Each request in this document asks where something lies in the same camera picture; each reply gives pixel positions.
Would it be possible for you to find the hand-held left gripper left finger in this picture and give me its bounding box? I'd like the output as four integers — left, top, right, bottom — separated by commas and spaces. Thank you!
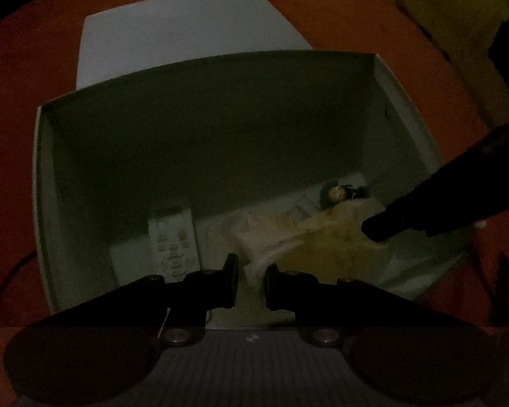
25, 253, 239, 346

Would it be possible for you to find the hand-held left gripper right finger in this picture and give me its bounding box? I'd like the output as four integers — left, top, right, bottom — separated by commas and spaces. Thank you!
265, 263, 478, 347

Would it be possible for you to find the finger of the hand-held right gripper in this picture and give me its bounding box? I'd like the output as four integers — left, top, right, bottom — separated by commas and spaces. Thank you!
360, 197, 430, 244

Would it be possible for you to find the small yellow figurine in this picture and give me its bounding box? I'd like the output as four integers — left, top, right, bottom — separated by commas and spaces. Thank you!
320, 180, 368, 212

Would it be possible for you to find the beige cloth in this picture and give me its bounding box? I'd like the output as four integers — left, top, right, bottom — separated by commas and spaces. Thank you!
220, 198, 392, 323

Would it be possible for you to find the white remote control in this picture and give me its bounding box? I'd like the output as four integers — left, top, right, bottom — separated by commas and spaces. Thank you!
148, 208, 203, 281

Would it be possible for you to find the white cardboard box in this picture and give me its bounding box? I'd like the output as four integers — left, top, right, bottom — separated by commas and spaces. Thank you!
31, 50, 490, 332

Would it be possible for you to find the red desktop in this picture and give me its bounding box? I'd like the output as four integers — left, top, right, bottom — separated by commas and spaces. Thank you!
0, 0, 509, 407

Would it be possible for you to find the yellow box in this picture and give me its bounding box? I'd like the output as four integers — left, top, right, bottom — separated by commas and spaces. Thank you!
386, 0, 509, 125

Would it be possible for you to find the dark cable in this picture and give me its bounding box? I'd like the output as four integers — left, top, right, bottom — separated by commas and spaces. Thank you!
0, 249, 40, 395

